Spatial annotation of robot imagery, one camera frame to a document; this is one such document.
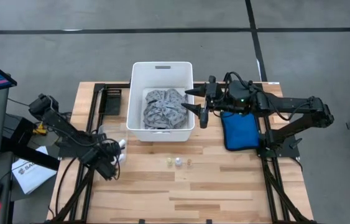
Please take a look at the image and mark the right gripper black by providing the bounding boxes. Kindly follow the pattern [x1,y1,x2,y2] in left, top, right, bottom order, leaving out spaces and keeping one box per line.
[180,75,228,129]

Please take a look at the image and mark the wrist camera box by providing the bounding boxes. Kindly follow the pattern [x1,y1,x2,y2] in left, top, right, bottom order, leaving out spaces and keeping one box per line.
[94,160,119,182]
[228,79,255,105]

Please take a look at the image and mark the grey patterned cloth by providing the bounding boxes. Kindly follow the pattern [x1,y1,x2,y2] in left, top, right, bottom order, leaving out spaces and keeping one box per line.
[144,88,190,130]

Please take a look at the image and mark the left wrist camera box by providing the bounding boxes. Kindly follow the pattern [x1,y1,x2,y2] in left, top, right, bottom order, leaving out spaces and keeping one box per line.
[94,160,119,182]

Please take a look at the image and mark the black slotted tray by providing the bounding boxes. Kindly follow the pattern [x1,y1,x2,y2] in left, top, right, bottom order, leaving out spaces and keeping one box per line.
[103,88,123,116]

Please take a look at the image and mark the white perforated plastic basket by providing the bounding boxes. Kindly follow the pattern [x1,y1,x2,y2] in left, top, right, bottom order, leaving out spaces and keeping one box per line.
[126,61,196,142]

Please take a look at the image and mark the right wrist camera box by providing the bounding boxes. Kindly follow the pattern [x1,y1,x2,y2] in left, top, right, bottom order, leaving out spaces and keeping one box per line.
[228,79,255,105]

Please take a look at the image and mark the black left table frame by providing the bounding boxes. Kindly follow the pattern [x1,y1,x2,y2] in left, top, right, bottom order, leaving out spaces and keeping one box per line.
[48,82,132,224]

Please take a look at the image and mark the yellow cable connector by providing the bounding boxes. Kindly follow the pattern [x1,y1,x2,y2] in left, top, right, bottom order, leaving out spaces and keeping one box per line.
[32,122,48,136]

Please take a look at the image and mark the white printed booklet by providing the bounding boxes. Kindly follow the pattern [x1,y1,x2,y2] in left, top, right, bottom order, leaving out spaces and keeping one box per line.
[11,145,58,195]

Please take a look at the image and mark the blue fabric pouch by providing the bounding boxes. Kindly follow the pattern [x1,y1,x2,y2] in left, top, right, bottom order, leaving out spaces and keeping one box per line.
[219,111,261,152]

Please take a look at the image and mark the black desk bracket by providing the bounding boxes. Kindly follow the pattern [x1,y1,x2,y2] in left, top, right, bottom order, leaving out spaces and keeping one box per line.
[1,114,61,171]

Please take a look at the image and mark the clear plastic container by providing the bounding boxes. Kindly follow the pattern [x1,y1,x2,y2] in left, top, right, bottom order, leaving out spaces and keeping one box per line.
[97,123,129,169]

